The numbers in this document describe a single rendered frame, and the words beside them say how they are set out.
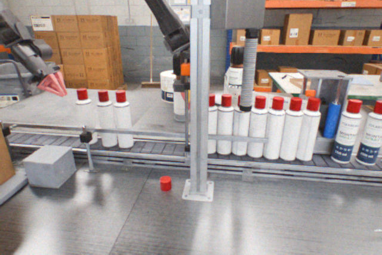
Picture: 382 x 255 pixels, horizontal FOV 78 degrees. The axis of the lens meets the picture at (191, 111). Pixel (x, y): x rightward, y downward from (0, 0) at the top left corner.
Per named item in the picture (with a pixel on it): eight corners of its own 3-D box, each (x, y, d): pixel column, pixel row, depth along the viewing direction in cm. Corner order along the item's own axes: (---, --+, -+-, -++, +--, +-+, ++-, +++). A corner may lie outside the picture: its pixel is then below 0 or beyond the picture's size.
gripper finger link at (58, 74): (76, 87, 83) (56, 66, 81) (62, 92, 76) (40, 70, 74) (64, 98, 85) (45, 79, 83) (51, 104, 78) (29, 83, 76)
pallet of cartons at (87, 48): (128, 89, 479) (120, 15, 429) (114, 102, 403) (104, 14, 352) (69, 89, 481) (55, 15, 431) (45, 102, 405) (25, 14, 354)
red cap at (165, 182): (163, 183, 74) (163, 174, 72) (173, 186, 72) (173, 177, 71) (157, 189, 71) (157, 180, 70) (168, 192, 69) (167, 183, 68)
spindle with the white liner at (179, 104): (193, 114, 113) (194, 51, 102) (191, 122, 105) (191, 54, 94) (175, 114, 114) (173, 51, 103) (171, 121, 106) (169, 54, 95)
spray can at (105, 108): (120, 141, 88) (113, 88, 81) (113, 148, 83) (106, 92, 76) (107, 140, 89) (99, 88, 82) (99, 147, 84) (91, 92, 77)
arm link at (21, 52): (5, 52, 75) (14, 40, 74) (22, 51, 82) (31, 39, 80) (21, 69, 76) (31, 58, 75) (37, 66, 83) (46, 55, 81)
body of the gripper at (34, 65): (62, 68, 83) (46, 52, 82) (41, 74, 74) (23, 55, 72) (52, 80, 85) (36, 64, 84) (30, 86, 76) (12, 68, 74)
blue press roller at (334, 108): (328, 144, 82) (339, 100, 76) (332, 149, 79) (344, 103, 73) (319, 144, 82) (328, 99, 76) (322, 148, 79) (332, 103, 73)
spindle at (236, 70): (242, 95, 139) (246, 45, 129) (243, 100, 131) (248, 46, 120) (227, 94, 140) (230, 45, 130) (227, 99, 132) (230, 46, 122)
